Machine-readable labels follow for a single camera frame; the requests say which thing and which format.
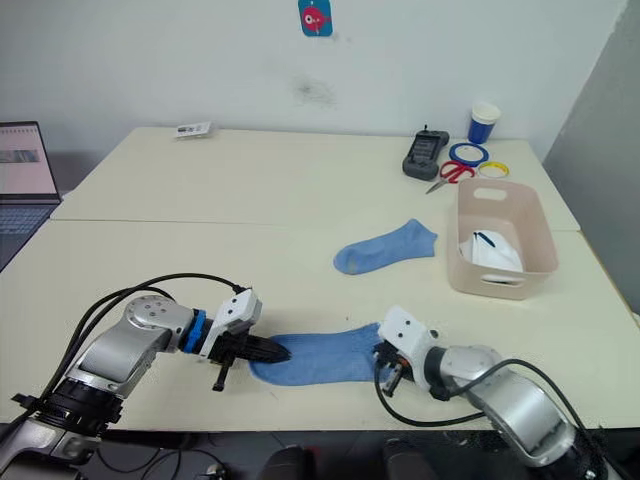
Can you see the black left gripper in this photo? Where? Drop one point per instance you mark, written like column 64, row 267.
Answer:
column 235, row 347

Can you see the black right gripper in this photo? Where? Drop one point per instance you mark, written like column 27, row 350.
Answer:
column 395, row 365

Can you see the blue sock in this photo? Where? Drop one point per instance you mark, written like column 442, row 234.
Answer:
column 320, row 357
column 385, row 247

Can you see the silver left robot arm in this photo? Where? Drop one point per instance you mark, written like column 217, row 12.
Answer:
column 117, row 345

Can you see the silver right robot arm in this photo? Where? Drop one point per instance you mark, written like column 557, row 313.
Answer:
column 520, row 400

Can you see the white folded sock pair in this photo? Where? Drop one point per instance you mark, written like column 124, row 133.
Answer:
column 492, row 252

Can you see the pink plastic container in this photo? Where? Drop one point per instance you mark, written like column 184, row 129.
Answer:
column 537, row 235

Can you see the dark rounded shape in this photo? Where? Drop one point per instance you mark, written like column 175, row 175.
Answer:
column 292, row 464

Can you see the black handheld device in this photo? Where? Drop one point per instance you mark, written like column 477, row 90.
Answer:
column 425, row 152

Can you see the blue tape roll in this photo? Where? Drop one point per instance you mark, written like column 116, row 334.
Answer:
column 457, row 156

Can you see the yellow tape roll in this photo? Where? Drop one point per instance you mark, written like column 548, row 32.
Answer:
column 502, row 174

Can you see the white printed card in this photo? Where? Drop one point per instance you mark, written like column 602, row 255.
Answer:
column 194, row 129

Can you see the blue paper cup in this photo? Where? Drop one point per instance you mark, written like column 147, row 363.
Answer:
column 482, row 127

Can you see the grey partition panel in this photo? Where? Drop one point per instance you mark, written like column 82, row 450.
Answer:
column 600, row 150

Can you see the grey laptop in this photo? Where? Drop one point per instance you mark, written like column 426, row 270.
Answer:
column 25, row 165

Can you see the blue fish tag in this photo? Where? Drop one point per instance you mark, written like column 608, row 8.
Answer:
column 315, row 17

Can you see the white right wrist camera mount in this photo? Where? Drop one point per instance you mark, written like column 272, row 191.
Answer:
column 407, row 332

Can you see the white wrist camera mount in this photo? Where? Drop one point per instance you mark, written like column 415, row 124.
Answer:
column 407, row 332
column 239, row 312

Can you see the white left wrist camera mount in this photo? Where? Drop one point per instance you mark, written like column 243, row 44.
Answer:
column 239, row 312

